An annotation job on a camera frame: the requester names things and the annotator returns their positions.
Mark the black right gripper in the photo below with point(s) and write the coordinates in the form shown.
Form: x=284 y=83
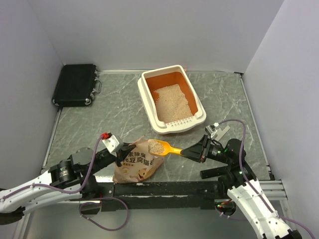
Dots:
x=194 y=151

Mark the metal bag clip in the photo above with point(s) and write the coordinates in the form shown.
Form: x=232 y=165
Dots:
x=221 y=132

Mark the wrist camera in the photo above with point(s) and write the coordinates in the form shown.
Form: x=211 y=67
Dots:
x=212 y=130
x=112 y=142

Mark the white orange litter box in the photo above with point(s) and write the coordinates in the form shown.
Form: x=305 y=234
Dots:
x=153 y=80

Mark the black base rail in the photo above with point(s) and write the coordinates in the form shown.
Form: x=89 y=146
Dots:
x=206 y=195

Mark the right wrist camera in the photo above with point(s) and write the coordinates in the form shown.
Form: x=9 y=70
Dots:
x=212 y=130

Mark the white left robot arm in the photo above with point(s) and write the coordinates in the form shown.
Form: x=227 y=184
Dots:
x=70 y=179

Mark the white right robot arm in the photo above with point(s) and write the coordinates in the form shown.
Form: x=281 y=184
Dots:
x=237 y=180

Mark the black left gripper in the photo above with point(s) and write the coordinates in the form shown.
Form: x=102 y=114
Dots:
x=123 y=152

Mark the black hard case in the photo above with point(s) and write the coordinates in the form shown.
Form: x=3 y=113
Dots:
x=77 y=86

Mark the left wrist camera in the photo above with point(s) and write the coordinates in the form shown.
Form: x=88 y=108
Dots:
x=112 y=142

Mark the pink cat litter bag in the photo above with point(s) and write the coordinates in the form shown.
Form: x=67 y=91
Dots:
x=139 y=165

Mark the clean litter granules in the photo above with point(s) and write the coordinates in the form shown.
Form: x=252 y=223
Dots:
x=171 y=104

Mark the yellow plastic litter scoop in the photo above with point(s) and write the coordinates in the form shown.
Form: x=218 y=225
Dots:
x=162 y=148

